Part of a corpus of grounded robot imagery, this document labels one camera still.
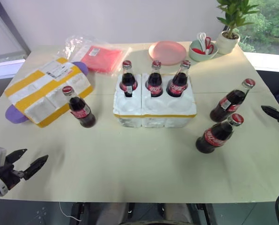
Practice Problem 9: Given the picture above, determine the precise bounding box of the green leafy plant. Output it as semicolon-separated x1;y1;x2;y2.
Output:
216;0;260;39

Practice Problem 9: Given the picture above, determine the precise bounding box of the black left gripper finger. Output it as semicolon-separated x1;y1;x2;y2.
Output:
22;154;49;181
5;148;28;166

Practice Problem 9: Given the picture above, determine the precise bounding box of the clear bag with red cloth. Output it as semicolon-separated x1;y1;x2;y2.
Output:
64;34;132;77

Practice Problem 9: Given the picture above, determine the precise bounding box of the white foam bottle holder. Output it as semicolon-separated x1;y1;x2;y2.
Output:
113;72;197;128

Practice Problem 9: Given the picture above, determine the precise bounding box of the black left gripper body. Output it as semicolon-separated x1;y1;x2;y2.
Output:
0;163;25;190

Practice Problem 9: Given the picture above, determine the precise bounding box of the purple flat plate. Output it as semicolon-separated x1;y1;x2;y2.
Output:
5;61;89;125

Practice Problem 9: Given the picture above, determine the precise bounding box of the thin white cable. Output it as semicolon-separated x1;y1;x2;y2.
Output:
58;202;82;222

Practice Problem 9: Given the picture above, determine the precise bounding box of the foam block with yellow tape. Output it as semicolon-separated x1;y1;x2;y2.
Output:
4;57;94;128

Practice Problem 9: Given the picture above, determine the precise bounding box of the red spatula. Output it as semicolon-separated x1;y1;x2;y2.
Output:
191;47;207;55

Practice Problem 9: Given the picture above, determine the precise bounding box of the white ribbed plant pot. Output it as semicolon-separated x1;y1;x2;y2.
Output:
216;30;241;55

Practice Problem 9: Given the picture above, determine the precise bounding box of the black table frame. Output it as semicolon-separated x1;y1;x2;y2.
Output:
68;202;215;225

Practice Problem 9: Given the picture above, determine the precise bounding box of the pink round plate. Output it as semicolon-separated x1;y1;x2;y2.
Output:
148;40;188;66

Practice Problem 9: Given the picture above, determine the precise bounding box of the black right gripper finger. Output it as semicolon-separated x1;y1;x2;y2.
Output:
261;105;279;120

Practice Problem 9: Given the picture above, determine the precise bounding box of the grey rounded shape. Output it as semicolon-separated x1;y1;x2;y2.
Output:
163;202;192;225

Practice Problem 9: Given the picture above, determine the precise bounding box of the glass cola bottle red cap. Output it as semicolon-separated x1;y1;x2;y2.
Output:
166;60;192;98
119;60;139;98
209;78;256;123
195;113;245;155
146;60;164;98
61;85;97;129

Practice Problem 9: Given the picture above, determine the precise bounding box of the grey window frame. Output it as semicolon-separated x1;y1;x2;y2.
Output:
0;0;32;62

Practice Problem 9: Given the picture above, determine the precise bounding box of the white whisk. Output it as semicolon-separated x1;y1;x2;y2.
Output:
196;32;207;51

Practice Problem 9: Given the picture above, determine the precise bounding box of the pale green bowl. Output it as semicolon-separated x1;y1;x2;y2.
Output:
189;39;219;62

